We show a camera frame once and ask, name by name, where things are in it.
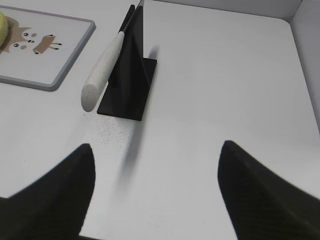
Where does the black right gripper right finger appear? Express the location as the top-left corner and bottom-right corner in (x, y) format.
(217, 140), (320, 240)

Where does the white-handled kitchen knife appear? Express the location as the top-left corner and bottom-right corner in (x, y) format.
(80, 0), (145, 113)

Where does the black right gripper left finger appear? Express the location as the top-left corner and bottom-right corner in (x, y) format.
(0, 143), (96, 240)

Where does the white deer cutting board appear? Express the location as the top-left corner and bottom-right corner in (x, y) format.
(0, 5), (96, 92)

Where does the yellow plastic banana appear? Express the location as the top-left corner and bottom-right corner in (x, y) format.
(0, 12), (9, 47)

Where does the black knife stand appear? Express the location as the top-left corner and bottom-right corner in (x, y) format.
(97, 0), (157, 121)

